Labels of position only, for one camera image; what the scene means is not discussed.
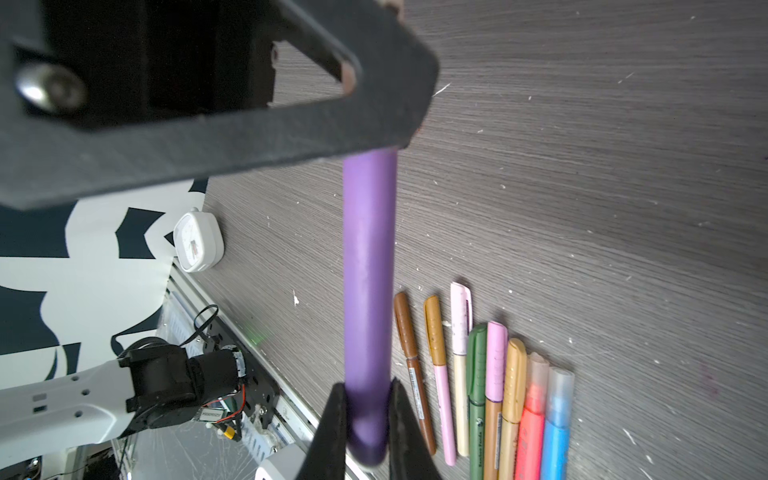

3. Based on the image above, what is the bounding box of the white square timer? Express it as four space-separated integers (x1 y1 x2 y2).
172 209 225 273

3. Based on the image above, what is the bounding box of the purple highlighter pen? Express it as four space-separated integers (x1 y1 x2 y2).
343 149 397 466

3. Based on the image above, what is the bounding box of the pink cap brown marker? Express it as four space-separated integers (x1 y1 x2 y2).
483 321 508 480

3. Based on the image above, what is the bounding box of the white tablet device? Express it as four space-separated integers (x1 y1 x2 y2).
254 444 306 480

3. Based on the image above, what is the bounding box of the pink cap cream marker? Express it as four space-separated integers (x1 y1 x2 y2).
450 282 473 457

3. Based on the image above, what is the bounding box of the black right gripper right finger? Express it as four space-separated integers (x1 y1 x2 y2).
387 379 441 480

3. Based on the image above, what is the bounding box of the tan marker pen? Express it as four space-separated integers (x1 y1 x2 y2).
498 338 528 480

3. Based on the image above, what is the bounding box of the blue highlighter pen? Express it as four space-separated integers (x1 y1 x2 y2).
540 367 575 480

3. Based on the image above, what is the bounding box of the brown marker pen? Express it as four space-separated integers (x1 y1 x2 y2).
393 291 437 455

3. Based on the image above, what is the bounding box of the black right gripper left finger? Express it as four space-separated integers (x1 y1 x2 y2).
296 383 348 480

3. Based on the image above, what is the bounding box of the ochre cap pink marker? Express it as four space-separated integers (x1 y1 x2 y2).
424 295 457 466

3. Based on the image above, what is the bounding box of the red highlighter pen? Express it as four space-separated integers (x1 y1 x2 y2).
514 353 550 480

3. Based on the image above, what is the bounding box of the green marker pen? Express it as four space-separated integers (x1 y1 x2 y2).
466 323 488 480

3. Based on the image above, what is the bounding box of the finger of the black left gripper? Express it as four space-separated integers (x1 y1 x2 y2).
1 1 439 209

